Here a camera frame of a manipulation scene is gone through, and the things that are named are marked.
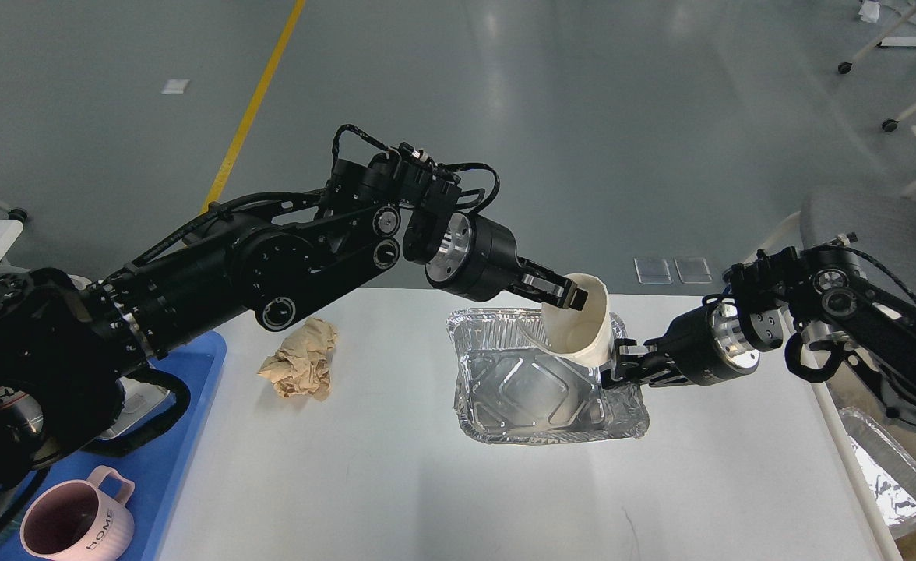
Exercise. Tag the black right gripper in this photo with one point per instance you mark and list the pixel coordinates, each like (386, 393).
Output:
(706, 345)

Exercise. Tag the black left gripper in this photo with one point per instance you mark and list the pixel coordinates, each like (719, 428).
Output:
(477, 259)

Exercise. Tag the white paper cup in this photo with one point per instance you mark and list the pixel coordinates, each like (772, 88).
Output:
(581, 336)

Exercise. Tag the aluminium foil tray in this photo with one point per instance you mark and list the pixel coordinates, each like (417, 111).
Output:
(508, 391)

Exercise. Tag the brown paper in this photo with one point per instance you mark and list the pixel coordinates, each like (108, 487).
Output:
(301, 366)

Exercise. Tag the stainless steel rectangular container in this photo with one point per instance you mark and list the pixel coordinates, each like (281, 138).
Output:
(141, 400)

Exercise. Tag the pink ribbed mug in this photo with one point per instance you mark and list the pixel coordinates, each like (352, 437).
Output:
(82, 519)

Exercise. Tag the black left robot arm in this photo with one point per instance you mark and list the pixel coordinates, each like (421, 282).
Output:
(281, 255)

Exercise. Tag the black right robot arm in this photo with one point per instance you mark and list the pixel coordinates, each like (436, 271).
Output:
(817, 306)

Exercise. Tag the beige plastic bin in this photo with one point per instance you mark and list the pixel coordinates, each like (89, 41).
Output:
(846, 389)

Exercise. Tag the grey office chair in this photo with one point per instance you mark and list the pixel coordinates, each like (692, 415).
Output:
(884, 224)

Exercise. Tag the foil tray in bin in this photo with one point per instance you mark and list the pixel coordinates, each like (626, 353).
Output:
(887, 468)

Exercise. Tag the blue plastic tray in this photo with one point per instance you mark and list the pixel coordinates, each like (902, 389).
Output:
(159, 468)

